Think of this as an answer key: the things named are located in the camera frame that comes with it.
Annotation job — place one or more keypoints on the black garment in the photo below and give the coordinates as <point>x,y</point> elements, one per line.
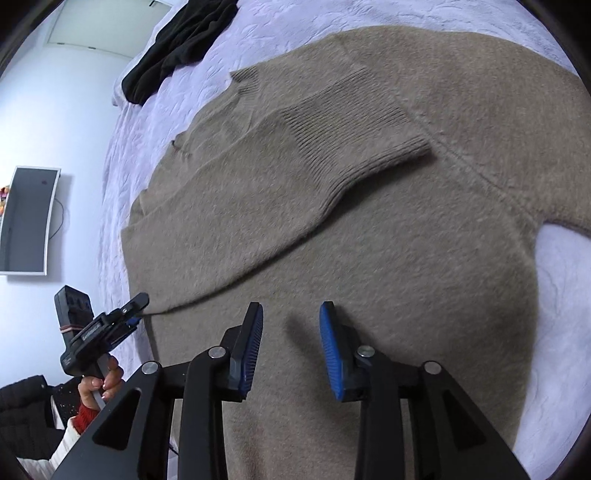
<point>180,41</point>

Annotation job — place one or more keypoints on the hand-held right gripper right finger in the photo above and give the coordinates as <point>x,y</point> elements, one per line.
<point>330,341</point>

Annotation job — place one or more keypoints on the black jacket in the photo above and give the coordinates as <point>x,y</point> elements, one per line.
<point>27,406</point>

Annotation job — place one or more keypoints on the person's left hand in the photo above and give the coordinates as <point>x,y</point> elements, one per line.
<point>111,374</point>

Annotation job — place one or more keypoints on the person's left forearm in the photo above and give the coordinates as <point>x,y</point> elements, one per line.
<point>71,438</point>

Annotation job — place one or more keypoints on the white-framed wall television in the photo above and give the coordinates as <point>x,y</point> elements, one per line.
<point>27,221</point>

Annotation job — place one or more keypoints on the lilac embossed blanket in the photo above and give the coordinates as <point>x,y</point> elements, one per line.
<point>277,27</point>

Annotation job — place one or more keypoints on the orange flower decoration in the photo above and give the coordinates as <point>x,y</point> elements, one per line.
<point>3,198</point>

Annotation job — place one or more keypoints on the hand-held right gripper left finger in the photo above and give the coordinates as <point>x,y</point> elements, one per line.
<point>253,341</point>

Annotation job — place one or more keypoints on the beige knit sweater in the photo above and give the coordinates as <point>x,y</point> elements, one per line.
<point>369,207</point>

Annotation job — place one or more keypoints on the white door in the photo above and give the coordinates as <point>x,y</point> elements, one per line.
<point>101,23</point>

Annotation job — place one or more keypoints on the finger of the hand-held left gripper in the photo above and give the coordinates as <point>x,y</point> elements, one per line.
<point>137,302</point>

